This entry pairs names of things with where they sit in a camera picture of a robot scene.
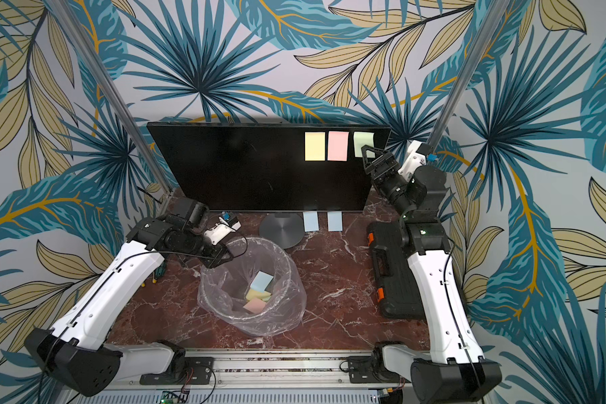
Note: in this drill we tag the black computer monitor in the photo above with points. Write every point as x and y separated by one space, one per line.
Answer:
262 168

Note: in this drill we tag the blue sticky note in bin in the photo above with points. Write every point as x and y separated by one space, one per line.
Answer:
261 281

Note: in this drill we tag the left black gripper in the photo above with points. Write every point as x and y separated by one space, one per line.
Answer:
215 258

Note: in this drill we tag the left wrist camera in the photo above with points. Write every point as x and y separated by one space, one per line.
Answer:
227 224

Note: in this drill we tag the blue sticky note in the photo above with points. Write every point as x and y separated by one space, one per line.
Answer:
261 281
335 221
311 222

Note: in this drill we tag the yellow sticky note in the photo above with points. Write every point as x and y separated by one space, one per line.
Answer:
258 295
315 146

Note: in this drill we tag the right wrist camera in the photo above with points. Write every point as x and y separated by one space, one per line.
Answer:
418 154

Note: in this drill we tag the grey round monitor stand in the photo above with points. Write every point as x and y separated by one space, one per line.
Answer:
284 229

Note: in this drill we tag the aluminium frame post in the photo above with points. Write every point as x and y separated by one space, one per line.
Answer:
449 81
86 46

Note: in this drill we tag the aluminium front rail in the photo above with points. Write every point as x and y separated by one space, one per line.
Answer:
272 368

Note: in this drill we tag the pink sticky note in bin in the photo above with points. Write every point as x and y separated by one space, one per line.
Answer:
255 306

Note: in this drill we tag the black plastic tool case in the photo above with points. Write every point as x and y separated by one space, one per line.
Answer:
397 293

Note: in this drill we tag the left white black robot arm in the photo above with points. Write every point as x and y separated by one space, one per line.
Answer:
74 351

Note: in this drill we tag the yellow sticky note in bin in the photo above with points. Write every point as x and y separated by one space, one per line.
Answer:
258 295

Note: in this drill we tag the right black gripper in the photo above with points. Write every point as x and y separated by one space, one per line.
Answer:
381 172

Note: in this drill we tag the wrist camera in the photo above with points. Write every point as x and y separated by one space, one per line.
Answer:
418 154
227 224

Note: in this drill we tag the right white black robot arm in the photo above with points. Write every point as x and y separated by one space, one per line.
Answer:
413 257

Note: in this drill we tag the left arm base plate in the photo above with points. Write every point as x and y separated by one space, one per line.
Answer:
184 371

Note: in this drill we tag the green sticky note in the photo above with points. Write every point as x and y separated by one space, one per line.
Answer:
360 139

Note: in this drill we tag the left aluminium frame post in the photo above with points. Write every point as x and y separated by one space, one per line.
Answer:
86 46

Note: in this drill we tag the green handled screwdriver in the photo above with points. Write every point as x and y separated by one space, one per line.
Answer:
158 273

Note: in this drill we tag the pink sticky note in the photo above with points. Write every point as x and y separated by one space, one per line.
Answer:
338 146
255 306

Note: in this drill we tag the right aluminium frame post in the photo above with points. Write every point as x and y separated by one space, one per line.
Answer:
449 81

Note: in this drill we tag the clear plastic bin liner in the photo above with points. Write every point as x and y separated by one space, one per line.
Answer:
288 303

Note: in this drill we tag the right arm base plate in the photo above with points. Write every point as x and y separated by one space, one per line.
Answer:
369 370

